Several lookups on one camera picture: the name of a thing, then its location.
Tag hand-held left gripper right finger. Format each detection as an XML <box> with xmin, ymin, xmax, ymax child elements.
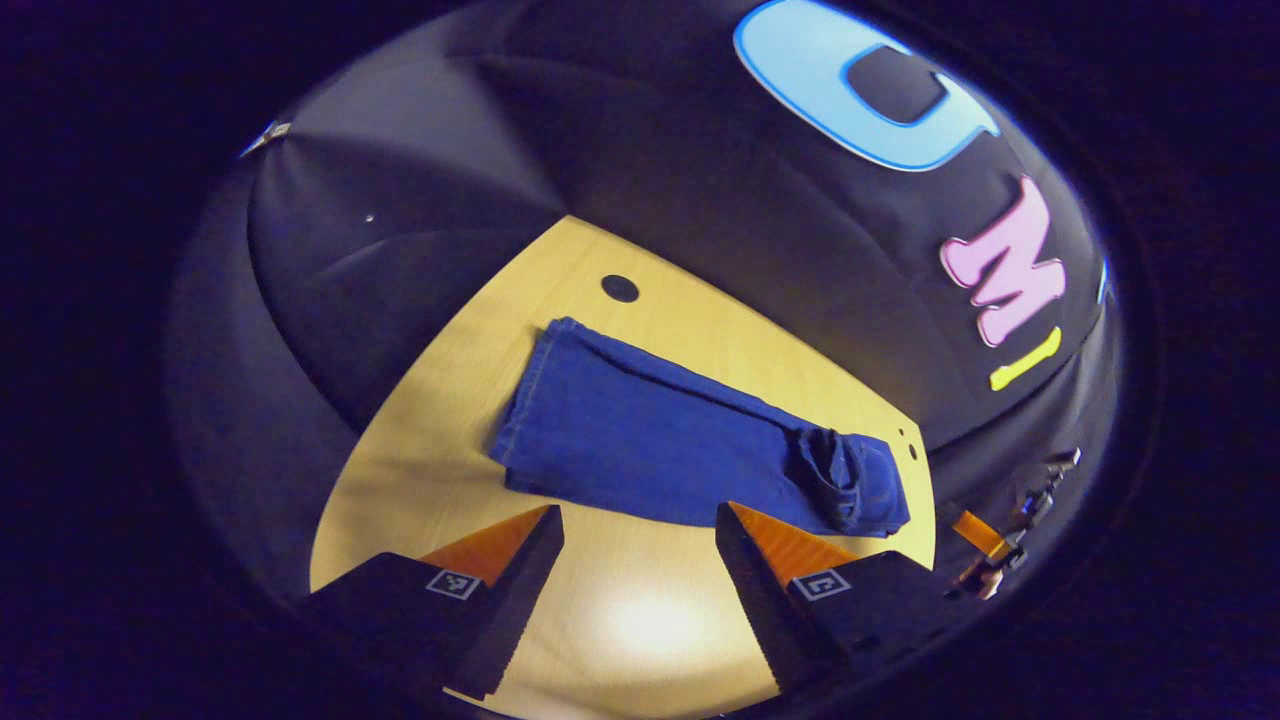
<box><xmin>715</xmin><ymin>502</ymin><xmax>961</xmax><ymax>696</ymax></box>

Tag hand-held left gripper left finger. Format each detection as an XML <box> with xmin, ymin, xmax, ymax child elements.
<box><xmin>300</xmin><ymin>505</ymin><xmax>565</xmax><ymax>700</ymax></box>

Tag blue denim jeans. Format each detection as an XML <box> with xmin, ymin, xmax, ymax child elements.
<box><xmin>488</xmin><ymin>317</ymin><xmax>911</xmax><ymax>538</ymax></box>

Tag black backdrop cloth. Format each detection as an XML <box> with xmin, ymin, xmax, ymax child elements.
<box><xmin>165</xmin><ymin>0</ymin><xmax>1121</xmax><ymax>601</ymax></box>

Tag silver cloth clip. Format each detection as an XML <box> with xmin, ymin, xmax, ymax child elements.
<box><xmin>240</xmin><ymin>120</ymin><xmax>293</xmax><ymax>159</ymax></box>

